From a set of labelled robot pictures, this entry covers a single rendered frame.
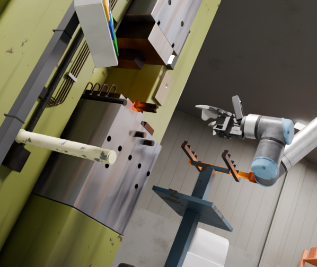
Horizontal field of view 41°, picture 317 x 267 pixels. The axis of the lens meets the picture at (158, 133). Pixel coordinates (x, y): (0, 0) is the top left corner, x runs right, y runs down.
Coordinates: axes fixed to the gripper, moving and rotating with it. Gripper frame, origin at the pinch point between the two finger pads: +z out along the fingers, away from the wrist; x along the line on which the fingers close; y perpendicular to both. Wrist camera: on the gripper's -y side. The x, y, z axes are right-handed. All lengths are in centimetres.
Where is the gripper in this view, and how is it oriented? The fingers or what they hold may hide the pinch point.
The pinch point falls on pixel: (202, 114)
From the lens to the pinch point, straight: 172.5
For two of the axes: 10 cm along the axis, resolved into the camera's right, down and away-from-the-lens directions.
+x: 4.3, 4.7, 7.7
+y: -3.7, 8.7, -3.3
